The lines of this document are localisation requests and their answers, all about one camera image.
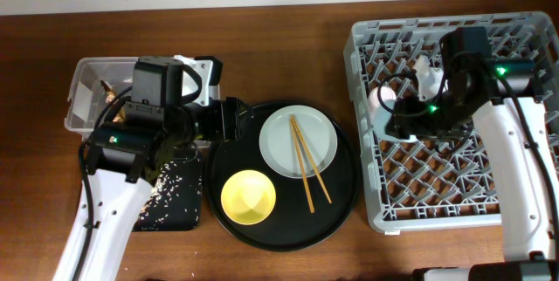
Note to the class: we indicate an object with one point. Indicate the food scraps with rice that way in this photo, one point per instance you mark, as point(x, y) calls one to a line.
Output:
point(170, 185)

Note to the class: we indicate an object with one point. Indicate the black rectangular tray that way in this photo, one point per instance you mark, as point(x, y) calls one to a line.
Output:
point(174, 202)

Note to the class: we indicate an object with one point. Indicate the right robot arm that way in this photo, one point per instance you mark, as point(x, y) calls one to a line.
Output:
point(502, 99)

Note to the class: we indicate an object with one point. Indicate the pink cup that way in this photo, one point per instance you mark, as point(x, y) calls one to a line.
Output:
point(379, 117)

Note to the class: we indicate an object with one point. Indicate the grey plate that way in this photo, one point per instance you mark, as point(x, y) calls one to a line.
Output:
point(276, 139)

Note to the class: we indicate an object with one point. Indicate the yellow bowl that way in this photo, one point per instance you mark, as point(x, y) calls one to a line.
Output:
point(248, 197)

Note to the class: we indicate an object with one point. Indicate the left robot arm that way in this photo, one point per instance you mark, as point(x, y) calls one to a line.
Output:
point(133, 138)

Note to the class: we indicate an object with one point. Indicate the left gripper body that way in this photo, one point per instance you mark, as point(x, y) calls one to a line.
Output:
point(230, 121)

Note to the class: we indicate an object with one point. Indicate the grey dishwasher rack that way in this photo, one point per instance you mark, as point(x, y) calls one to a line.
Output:
point(412, 186)

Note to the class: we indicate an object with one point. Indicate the round black tray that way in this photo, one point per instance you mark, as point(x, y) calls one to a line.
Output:
point(290, 226)

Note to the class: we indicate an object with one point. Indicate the wooden chopstick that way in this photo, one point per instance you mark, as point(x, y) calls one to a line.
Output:
point(302, 169)
point(311, 159)

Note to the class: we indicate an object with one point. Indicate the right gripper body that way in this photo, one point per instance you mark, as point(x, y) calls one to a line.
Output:
point(422, 123)

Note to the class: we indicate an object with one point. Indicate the clear plastic bin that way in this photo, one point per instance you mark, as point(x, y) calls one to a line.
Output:
point(87, 96)

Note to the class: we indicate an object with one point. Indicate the gold snack wrapper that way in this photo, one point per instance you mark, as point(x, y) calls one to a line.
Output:
point(111, 94)

